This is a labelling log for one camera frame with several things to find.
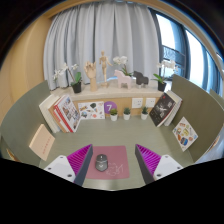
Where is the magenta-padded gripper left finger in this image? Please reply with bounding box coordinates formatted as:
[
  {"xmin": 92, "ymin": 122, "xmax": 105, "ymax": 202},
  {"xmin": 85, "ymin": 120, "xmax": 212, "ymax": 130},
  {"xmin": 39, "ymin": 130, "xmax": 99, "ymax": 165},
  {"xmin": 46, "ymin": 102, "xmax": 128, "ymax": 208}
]
[{"xmin": 44, "ymin": 144, "xmax": 95, "ymax": 187}]

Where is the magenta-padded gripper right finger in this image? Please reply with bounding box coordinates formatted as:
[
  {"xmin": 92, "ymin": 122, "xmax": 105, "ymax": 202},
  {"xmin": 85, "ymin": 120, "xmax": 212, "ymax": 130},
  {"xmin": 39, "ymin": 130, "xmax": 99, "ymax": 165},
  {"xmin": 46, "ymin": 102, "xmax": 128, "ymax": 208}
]
[{"xmin": 134, "ymin": 143, "xmax": 184, "ymax": 185}]

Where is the dark grey computer mouse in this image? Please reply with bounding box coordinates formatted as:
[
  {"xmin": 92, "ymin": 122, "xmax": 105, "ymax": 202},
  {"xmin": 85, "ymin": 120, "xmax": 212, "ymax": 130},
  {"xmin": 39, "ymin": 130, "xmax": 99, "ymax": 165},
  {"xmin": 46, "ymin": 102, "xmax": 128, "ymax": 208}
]
[{"xmin": 95, "ymin": 153, "xmax": 109, "ymax": 173}]

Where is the dark pink mouse pad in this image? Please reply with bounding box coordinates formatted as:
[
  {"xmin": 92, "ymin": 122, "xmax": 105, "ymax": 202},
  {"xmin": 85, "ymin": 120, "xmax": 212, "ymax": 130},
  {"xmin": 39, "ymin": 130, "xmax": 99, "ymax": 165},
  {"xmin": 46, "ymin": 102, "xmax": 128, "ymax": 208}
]
[{"xmin": 85, "ymin": 145, "xmax": 131, "ymax": 181}]

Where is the beige booklet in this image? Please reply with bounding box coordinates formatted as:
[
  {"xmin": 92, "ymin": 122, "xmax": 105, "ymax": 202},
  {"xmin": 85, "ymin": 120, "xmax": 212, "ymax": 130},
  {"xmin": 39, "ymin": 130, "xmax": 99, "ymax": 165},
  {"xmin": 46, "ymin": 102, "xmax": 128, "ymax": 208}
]
[{"xmin": 28, "ymin": 123, "xmax": 56, "ymax": 162}]

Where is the colourful sticker card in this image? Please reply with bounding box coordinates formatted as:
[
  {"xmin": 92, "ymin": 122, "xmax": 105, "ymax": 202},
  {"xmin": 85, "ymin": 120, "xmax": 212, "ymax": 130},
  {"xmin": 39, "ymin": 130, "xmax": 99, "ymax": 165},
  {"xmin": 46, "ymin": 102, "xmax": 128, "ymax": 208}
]
[{"xmin": 171, "ymin": 116, "xmax": 199, "ymax": 153}]

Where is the orange book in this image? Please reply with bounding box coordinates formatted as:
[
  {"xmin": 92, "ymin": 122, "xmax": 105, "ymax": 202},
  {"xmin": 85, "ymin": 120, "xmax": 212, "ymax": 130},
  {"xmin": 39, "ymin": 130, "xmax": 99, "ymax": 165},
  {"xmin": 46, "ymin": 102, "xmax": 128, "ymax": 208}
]
[{"xmin": 48, "ymin": 96, "xmax": 68, "ymax": 134}]

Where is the orange seat chair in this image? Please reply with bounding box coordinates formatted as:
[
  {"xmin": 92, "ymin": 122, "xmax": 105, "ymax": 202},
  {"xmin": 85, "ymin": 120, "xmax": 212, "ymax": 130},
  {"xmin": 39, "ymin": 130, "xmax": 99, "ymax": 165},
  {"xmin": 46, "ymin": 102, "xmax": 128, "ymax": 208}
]
[{"xmin": 4, "ymin": 146, "xmax": 21, "ymax": 163}]

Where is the small plant in white pot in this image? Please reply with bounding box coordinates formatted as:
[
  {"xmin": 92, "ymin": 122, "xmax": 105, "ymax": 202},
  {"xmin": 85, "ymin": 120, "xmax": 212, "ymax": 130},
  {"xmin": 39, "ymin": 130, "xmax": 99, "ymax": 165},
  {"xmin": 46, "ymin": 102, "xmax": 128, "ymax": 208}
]
[
  {"xmin": 122, "ymin": 106, "xmax": 132, "ymax": 121},
  {"xmin": 140, "ymin": 106, "xmax": 149, "ymax": 121},
  {"xmin": 109, "ymin": 108, "xmax": 119, "ymax": 122}
]

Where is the red and white picture book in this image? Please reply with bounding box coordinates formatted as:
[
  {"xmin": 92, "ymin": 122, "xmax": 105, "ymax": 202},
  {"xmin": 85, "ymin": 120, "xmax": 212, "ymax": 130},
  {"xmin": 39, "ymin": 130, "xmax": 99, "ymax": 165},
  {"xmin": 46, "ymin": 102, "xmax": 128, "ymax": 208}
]
[{"xmin": 53, "ymin": 94, "xmax": 82, "ymax": 134}]

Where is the dark brown book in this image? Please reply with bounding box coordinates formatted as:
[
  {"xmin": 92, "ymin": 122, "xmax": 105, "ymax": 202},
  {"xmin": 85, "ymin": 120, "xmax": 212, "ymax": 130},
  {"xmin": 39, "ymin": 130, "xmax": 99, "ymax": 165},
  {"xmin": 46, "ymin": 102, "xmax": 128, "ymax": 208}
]
[{"xmin": 148, "ymin": 92, "xmax": 177, "ymax": 128}]

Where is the white thick book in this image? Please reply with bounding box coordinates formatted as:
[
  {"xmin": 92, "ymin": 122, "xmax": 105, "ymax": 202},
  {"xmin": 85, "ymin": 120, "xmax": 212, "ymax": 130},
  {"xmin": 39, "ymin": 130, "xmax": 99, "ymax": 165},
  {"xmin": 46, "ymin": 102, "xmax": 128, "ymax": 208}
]
[{"xmin": 38, "ymin": 94, "xmax": 61, "ymax": 134}]

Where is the white sheet with pictures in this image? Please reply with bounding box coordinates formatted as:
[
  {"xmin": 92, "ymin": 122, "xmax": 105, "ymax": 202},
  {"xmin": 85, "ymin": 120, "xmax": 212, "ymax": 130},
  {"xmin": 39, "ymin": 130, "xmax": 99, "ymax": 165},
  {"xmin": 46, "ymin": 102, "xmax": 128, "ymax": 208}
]
[{"xmin": 77, "ymin": 101, "xmax": 106, "ymax": 120}]

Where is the green desk divider panel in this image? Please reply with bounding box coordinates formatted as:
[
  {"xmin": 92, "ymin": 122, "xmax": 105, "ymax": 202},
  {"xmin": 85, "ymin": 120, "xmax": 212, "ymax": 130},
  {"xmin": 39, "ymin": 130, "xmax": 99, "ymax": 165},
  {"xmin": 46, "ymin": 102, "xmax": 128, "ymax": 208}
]
[
  {"xmin": 170, "ymin": 73, "xmax": 224, "ymax": 163},
  {"xmin": 209, "ymin": 89, "xmax": 224, "ymax": 111},
  {"xmin": 0, "ymin": 79, "xmax": 54, "ymax": 168}
]

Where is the light wood back shelf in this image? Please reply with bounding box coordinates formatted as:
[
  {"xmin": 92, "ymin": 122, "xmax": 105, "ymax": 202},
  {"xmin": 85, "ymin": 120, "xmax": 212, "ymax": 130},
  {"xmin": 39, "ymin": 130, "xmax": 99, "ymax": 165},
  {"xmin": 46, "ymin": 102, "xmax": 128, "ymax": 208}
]
[{"xmin": 49, "ymin": 81, "xmax": 168, "ymax": 118}]

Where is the purple round sign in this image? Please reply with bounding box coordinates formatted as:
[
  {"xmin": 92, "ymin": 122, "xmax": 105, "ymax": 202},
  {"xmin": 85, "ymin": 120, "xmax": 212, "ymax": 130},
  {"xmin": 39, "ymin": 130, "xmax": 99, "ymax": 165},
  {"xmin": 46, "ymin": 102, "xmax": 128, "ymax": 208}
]
[{"xmin": 103, "ymin": 101, "xmax": 118, "ymax": 115}]

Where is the black horse figurine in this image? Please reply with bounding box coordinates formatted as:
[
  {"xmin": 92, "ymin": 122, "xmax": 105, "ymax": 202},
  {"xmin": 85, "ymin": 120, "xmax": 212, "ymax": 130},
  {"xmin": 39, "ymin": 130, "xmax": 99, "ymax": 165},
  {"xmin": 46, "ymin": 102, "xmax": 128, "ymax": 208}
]
[{"xmin": 133, "ymin": 70, "xmax": 150, "ymax": 88}]

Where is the pink horse figurine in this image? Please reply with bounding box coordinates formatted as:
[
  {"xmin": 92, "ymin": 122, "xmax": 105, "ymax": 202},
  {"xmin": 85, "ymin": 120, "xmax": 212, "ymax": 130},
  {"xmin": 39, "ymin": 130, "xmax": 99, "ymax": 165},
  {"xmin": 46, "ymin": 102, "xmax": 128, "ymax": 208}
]
[{"xmin": 114, "ymin": 69, "xmax": 133, "ymax": 90}]

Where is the wooden hand model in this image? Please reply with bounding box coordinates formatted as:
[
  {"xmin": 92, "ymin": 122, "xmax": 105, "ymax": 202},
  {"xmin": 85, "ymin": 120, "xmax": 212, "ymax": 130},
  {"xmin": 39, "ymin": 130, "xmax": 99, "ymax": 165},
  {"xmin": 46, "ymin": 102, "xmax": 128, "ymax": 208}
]
[{"xmin": 83, "ymin": 60, "xmax": 98, "ymax": 92}]

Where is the wooden artist mannequin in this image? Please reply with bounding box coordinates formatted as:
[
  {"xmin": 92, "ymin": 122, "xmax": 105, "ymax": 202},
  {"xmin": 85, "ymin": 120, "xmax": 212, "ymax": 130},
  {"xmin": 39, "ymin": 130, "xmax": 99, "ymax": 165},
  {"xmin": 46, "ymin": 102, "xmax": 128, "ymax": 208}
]
[{"xmin": 98, "ymin": 50, "xmax": 114, "ymax": 88}]

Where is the light grey curtain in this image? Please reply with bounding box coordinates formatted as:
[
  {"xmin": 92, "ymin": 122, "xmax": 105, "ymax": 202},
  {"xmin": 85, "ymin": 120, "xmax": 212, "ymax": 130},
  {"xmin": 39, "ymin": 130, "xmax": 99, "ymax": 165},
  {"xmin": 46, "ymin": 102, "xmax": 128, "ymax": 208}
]
[{"xmin": 43, "ymin": 1, "xmax": 161, "ymax": 92}]

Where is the white wall socket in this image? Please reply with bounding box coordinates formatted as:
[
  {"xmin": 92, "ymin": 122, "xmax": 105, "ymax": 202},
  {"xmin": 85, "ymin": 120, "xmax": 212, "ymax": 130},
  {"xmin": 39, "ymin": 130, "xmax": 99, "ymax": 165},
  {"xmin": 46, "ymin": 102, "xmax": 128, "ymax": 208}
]
[
  {"xmin": 145, "ymin": 97, "xmax": 157, "ymax": 108},
  {"xmin": 131, "ymin": 97, "xmax": 144, "ymax": 109}
]

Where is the window with dark frame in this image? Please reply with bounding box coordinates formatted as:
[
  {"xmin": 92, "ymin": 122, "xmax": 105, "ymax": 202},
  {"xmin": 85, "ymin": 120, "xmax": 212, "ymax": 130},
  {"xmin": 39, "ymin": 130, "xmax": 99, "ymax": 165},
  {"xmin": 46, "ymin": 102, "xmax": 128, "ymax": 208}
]
[{"xmin": 148, "ymin": 8, "xmax": 224, "ymax": 101}]

